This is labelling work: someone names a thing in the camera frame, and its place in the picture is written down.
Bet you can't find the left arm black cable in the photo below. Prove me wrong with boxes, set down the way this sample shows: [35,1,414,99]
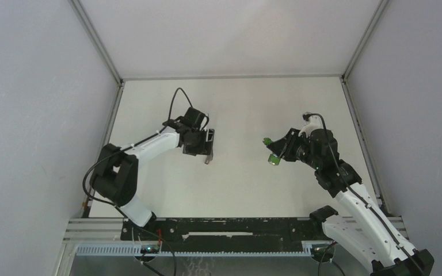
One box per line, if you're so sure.
[82,87,210,208]

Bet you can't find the silver metal elbow fitting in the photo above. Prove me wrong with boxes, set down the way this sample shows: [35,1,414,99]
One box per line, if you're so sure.
[204,155,214,164]

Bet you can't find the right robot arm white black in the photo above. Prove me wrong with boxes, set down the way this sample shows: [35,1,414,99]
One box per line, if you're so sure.
[263,128,435,275]

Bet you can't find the white slotted cable duct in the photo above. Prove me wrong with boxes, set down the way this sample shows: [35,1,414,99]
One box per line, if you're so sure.
[75,244,314,257]

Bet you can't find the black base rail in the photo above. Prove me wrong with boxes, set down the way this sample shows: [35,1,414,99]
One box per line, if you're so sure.
[120,217,330,252]

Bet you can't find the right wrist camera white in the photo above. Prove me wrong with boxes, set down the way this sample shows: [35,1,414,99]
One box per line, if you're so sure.
[298,112,323,137]

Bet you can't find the green water faucet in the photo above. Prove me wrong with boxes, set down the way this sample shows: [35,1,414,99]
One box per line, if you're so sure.
[262,137,281,166]

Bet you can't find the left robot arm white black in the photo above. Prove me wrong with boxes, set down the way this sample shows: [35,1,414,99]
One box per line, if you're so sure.
[85,107,215,240]

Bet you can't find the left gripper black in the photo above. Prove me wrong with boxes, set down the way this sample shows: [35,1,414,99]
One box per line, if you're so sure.
[183,128,214,158]

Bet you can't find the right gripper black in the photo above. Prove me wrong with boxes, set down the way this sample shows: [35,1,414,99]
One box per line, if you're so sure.
[267,128,321,170]

